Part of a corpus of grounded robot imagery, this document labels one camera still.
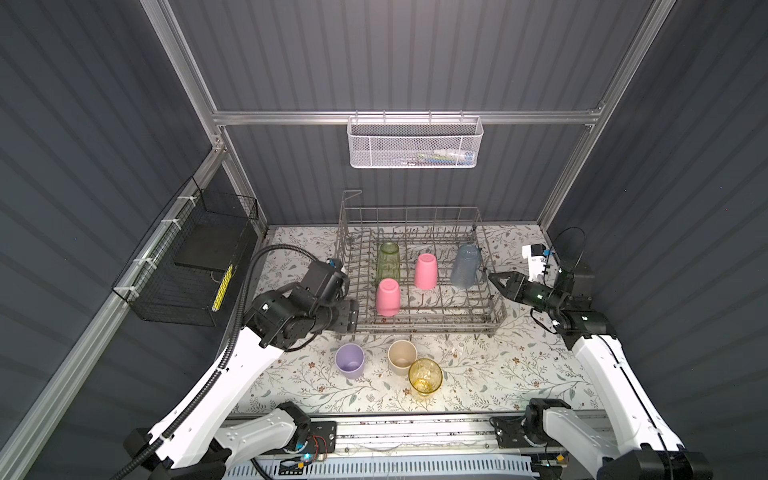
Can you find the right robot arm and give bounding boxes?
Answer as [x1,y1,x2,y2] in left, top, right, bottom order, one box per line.
[488,269,714,479]

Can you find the black corrugated cable hose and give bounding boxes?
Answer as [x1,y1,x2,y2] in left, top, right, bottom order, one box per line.
[110,243,325,480]

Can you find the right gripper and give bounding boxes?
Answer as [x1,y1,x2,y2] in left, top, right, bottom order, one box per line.
[489,271,562,316]

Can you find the purple cup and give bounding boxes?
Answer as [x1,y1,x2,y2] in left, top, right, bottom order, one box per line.
[335,343,365,379]

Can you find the items in white basket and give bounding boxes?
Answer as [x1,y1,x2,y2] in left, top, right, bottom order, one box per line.
[397,149,476,168]

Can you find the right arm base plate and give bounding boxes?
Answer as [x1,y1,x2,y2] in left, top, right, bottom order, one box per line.
[489,416,565,451]

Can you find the black wire wall basket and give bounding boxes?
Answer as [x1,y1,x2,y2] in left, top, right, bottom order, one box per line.
[113,179,263,327]

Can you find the pink cup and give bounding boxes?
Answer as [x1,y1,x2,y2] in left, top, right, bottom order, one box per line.
[414,253,438,290]
[376,278,401,317]

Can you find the green transparent cup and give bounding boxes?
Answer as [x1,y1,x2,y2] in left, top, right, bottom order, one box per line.
[375,241,401,284]

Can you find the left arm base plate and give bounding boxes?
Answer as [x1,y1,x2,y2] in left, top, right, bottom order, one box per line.
[277,421,338,456]

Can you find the yellow transparent cup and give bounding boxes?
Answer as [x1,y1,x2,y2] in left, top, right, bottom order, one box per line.
[408,358,444,396]

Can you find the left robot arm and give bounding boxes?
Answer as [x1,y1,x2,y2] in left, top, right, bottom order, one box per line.
[114,257,358,479]

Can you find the beige cup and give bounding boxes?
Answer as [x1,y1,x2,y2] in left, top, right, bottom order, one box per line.
[387,339,418,376]

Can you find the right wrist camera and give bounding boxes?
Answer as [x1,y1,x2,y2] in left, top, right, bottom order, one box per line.
[521,243,550,283]

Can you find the yellow brush in basket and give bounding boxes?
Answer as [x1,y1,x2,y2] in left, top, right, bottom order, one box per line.
[211,264,234,312]

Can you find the pink cup front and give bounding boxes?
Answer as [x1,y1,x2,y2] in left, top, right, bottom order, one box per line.
[414,253,438,290]

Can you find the blue-grey transparent cup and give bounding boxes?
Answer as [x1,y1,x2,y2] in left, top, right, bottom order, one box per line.
[450,244,482,289]

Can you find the white mesh wall basket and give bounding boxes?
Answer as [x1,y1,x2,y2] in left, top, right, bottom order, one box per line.
[346,114,484,169]

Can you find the grey wire dish rack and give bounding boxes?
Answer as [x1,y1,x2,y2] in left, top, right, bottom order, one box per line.
[335,190,506,336]

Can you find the white vented strip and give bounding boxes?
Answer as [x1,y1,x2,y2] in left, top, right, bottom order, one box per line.
[259,454,539,479]

